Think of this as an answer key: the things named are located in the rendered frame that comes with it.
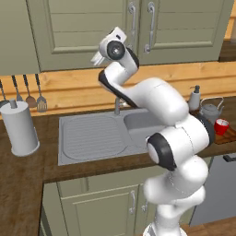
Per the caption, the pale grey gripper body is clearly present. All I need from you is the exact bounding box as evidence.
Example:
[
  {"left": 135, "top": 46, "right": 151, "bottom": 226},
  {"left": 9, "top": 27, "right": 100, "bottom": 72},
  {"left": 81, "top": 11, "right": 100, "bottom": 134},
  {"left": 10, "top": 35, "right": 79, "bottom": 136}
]
[{"left": 90, "top": 51, "right": 108, "bottom": 67}]

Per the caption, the plain green cabinet panel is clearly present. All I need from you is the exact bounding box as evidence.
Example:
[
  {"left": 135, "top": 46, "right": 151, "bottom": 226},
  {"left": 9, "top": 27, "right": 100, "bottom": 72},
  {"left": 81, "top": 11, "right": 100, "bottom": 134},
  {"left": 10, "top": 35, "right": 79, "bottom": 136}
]
[{"left": 0, "top": 0, "right": 41, "bottom": 77}]

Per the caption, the grey kettle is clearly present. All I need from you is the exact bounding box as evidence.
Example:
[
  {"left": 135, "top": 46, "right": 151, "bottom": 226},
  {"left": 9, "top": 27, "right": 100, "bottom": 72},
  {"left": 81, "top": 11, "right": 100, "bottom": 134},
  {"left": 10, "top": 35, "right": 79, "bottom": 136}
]
[{"left": 199, "top": 96, "right": 226, "bottom": 126}]

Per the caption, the red mug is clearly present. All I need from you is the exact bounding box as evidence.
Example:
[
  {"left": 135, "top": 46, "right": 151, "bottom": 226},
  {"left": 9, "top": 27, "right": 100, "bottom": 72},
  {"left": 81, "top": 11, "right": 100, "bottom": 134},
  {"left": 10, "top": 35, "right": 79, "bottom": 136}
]
[{"left": 213, "top": 118, "right": 230, "bottom": 136}]

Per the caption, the wooden tray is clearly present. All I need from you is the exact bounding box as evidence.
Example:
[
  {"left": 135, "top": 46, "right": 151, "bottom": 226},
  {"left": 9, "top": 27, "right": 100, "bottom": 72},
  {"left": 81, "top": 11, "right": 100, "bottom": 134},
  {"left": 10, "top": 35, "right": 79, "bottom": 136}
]
[{"left": 214, "top": 124, "right": 236, "bottom": 146}]

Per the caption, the silver sink tap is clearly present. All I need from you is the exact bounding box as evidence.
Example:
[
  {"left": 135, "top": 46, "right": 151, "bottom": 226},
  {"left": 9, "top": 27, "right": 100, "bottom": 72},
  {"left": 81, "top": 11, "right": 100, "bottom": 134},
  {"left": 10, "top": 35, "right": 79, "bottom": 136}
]
[{"left": 113, "top": 96, "right": 127, "bottom": 116}]

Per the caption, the hanging grey slotted spatula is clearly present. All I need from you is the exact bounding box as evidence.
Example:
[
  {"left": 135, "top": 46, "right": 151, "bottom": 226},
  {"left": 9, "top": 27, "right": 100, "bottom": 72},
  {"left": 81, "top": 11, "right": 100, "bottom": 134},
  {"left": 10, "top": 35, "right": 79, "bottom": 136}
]
[{"left": 34, "top": 73, "right": 49, "bottom": 113}]

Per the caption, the grey steel sink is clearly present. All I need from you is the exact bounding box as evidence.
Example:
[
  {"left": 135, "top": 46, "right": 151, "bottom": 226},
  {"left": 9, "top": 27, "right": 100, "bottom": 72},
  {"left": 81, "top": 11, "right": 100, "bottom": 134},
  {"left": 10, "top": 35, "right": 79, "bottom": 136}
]
[{"left": 57, "top": 107, "right": 173, "bottom": 167}]

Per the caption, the hanging brown spoon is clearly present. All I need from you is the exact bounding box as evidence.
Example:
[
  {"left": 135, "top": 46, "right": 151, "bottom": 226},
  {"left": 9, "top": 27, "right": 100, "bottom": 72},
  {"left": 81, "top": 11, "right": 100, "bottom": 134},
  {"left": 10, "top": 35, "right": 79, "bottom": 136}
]
[{"left": 22, "top": 74, "right": 38, "bottom": 109}]

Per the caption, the hanging slim grey utensil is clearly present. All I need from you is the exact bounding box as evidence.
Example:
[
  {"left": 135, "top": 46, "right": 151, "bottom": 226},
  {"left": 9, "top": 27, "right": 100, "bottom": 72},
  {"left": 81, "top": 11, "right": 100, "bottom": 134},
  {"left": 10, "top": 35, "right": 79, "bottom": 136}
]
[{"left": 11, "top": 75, "right": 24, "bottom": 102}]

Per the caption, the hanging black ladle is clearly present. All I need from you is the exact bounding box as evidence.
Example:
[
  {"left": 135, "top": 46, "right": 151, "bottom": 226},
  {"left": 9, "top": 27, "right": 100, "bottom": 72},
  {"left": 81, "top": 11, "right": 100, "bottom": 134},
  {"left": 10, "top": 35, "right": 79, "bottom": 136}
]
[{"left": 0, "top": 78, "right": 10, "bottom": 109}]

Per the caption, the grey soap dispenser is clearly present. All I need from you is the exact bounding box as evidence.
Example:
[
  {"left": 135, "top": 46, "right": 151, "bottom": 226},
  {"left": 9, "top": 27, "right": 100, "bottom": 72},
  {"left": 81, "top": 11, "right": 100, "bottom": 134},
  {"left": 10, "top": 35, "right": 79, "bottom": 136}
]
[{"left": 187, "top": 85, "right": 203, "bottom": 112}]

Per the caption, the white paper towel roll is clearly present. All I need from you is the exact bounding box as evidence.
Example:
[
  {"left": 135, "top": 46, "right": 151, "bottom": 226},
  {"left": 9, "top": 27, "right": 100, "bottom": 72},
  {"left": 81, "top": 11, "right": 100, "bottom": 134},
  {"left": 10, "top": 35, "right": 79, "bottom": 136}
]
[{"left": 0, "top": 99, "right": 41, "bottom": 158}]

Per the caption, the green drawer front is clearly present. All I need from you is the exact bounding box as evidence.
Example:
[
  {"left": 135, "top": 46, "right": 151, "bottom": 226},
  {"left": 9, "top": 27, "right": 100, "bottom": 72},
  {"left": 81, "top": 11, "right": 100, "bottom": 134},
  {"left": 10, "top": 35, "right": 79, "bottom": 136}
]
[{"left": 55, "top": 165, "right": 169, "bottom": 198}]

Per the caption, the grey dishwasher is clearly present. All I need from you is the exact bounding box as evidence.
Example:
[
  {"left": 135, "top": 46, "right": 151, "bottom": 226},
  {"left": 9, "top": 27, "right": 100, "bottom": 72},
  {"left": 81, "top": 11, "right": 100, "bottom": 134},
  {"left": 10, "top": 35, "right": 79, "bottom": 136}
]
[{"left": 189, "top": 152, "right": 236, "bottom": 228}]

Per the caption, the green wall cabinet door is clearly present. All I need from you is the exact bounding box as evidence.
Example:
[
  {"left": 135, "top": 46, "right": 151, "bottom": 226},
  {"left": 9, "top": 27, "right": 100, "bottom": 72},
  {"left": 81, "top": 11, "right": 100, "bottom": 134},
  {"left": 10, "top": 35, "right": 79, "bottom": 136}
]
[
  {"left": 137, "top": 0, "right": 235, "bottom": 66},
  {"left": 27, "top": 0, "right": 141, "bottom": 73}
]

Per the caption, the silver cabinet door handle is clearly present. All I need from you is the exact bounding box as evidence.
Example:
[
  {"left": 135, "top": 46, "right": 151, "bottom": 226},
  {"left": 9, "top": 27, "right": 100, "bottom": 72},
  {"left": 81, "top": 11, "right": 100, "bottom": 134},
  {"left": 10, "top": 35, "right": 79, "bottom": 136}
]
[
  {"left": 144, "top": 1, "right": 157, "bottom": 53},
  {"left": 127, "top": 1, "right": 138, "bottom": 48}
]

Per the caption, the black dishwasher handle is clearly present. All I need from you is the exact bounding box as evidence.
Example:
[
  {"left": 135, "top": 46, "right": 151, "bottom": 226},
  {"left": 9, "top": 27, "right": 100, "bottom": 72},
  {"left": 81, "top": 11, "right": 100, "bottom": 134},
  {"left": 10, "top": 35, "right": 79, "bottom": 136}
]
[{"left": 222, "top": 154, "right": 236, "bottom": 163}]

